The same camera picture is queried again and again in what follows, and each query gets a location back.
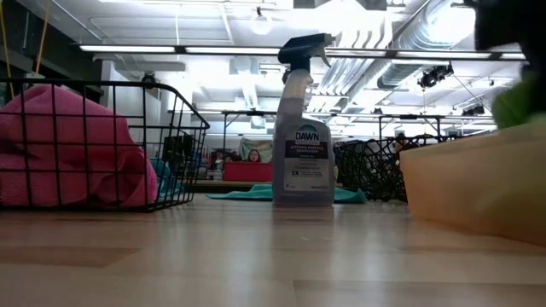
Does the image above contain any black wire basket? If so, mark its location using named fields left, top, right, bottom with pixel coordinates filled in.
left=0, top=78, right=212, bottom=213

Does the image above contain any teal microfiber towel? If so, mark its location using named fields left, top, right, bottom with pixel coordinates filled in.
left=149, top=158, right=183, bottom=198
left=205, top=183, right=368, bottom=205

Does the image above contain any round ceiling lamp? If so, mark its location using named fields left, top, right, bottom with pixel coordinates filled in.
left=250, top=7, right=274, bottom=36

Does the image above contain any black framed background table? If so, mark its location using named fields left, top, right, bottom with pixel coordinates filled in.
left=168, top=108, right=498, bottom=150

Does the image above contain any black hanging camera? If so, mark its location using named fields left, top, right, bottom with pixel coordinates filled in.
left=417, top=62, right=455, bottom=90

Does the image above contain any black frame light bar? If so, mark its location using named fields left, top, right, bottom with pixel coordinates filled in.
left=76, top=43, right=526, bottom=61

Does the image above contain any red box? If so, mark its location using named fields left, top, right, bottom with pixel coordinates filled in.
left=222, top=161, right=275, bottom=182

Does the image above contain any yellow cable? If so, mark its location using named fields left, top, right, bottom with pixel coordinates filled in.
left=0, top=0, right=15, bottom=100
left=34, top=0, right=52, bottom=76

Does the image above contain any Dawn spray bottle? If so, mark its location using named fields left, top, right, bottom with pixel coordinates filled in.
left=272, top=32, right=337, bottom=207

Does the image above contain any black office chair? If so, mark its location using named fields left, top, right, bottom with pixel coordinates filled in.
left=161, top=134, right=196, bottom=171

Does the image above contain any black mesh basket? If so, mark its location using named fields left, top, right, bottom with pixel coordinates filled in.
left=333, top=134, right=453, bottom=203

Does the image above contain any orange translucent plastic bin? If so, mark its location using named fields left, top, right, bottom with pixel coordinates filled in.
left=398, top=122, right=546, bottom=248

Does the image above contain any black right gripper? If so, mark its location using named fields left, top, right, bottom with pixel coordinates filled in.
left=472, top=0, right=546, bottom=80

